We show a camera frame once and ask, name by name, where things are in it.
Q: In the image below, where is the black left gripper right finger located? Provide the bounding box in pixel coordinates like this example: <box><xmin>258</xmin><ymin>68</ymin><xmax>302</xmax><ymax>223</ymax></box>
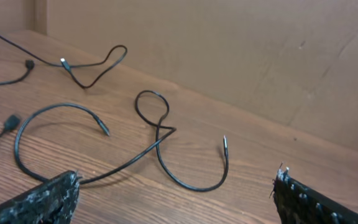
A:
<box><xmin>272</xmin><ymin>169</ymin><xmax>358</xmax><ymax>224</ymax></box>

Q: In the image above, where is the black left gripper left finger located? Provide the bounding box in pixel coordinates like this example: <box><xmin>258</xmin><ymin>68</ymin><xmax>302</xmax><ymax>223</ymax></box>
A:
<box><xmin>0</xmin><ymin>170</ymin><xmax>80</xmax><ymax>224</ymax></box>

